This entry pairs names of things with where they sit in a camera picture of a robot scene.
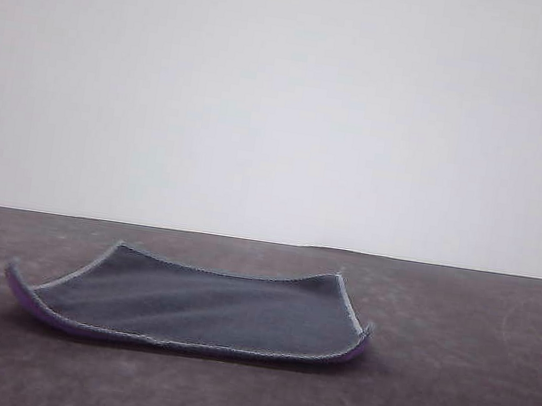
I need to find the purple towel with grey hem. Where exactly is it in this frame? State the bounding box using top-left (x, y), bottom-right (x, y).
top-left (0, 223), bottom-right (383, 380)

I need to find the grey table cloth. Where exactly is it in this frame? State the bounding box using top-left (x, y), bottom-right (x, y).
top-left (0, 199), bottom-right (542, 406)

